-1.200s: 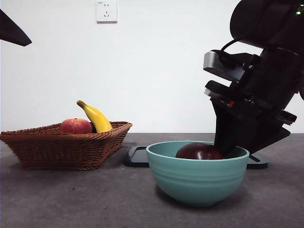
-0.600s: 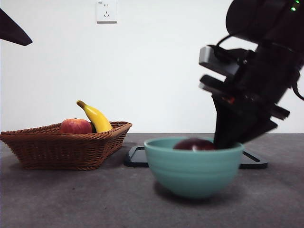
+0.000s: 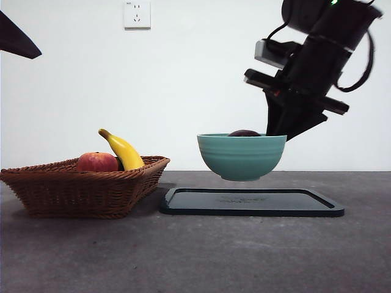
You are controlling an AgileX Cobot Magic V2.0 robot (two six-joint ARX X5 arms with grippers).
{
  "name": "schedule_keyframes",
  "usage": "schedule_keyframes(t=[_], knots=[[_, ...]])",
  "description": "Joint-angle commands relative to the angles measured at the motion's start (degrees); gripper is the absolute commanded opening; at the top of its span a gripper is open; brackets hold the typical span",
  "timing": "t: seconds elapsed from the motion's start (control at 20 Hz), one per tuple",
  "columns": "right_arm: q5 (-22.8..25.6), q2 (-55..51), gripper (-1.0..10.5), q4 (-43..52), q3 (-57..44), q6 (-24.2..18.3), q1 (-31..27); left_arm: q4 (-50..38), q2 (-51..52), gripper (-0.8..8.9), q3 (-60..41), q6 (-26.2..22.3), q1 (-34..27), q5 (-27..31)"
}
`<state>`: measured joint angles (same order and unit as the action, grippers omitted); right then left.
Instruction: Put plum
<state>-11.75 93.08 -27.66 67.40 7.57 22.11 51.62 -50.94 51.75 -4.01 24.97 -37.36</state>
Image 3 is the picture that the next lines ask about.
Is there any black right camera cable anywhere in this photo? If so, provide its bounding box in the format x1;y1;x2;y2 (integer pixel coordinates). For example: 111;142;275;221
265;20;290;42

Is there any yellow banana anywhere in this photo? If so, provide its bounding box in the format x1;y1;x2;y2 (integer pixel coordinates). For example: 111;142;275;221
98;128;145;172

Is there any teal ribbed bowl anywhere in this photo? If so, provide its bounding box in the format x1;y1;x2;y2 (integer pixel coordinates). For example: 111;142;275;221
197;133;288;181

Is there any brown wicker basket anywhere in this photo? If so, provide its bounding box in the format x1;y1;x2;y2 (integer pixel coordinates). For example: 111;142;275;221
0;156;171;220

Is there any black looped right arm cable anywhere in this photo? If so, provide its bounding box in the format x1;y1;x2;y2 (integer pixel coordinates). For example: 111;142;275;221
334;29;376;93

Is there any white wall socket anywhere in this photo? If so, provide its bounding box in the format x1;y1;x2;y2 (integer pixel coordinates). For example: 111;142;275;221
123;0;152;31

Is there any dark red plum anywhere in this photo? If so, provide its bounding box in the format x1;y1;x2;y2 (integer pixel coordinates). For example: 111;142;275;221
227;129;262;137

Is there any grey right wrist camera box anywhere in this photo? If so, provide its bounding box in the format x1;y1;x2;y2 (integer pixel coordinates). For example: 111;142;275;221
254;38;299;68

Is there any red orange peach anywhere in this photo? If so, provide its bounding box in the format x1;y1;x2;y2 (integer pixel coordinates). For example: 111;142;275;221
76;151;119;173

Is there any dark rectangular tray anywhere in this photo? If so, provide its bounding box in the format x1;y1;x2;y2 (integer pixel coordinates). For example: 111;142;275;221
159;187;346;218

